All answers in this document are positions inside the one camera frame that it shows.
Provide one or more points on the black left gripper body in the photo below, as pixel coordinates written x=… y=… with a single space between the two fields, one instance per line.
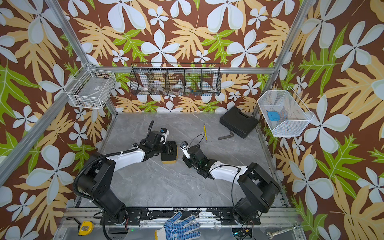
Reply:
x=160 y=148

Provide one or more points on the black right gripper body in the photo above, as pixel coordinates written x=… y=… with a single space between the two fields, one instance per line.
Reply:
x=189 y=162

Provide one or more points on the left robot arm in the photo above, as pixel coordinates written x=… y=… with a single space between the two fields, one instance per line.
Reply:
x=93 y=182

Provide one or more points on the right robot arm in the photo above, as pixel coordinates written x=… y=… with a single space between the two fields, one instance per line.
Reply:
x=259 y=187

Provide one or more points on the grey allen wrench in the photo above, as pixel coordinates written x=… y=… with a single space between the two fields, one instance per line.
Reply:
x=231 y=135

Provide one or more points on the black plastic tool case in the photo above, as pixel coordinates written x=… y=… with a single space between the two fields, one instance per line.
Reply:
x=238 y=122

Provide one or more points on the blue dotted work glove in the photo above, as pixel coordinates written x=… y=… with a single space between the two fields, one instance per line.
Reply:
x=177 y=229

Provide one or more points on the blue object in basket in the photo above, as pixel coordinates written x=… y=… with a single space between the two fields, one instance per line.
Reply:
x=273 y=116

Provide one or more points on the yellow tape measure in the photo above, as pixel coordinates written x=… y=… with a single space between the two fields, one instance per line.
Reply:
x=85 y=228

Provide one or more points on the silver spanner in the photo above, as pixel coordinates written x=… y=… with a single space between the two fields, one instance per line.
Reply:
x=271 y=235

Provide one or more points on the black wire basket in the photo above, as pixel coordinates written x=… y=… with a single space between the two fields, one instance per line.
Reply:
x=179 y=79

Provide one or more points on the white wire basket left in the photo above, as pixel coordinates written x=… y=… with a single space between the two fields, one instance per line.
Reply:
x=90 y=87

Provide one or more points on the white wire basket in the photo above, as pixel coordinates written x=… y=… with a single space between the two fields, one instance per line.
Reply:
x=90 y=87
x=294 y=113

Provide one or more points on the white wire basket right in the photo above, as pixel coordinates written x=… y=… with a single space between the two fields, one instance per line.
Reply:
x=294 y=113

